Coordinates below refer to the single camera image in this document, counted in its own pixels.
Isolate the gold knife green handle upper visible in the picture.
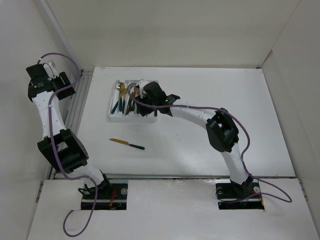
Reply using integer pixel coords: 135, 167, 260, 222
109, 138, 145, 150

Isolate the gold spoon green handle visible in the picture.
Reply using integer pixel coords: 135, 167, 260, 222
119, 82, 127, 113
118, 90, 123, 111

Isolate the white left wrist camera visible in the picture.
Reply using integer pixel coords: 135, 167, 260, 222
42, 60, 60, 80

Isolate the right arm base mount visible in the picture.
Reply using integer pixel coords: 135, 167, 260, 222
215, 181, 265, 210

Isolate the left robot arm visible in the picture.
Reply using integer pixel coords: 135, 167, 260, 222
26, 64, 112, 199

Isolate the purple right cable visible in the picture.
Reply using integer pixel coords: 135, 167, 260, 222
133, 96, 293, 203

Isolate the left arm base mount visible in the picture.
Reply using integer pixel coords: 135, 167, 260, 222
78, 179, 129, 211

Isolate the aluminium rail frame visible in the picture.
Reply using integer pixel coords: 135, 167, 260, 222
49, 68, 95, 181

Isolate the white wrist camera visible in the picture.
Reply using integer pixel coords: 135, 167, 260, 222
42, 60, 60, 80
135, 79, 150, 98

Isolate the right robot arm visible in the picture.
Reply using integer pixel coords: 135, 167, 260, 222
135, 80, 253, 197

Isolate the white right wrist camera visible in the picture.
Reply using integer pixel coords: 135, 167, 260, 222
135, 79, 150, 98

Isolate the white three-compartment cutlery tray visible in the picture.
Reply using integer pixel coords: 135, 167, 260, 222
108, 79, 158, 123

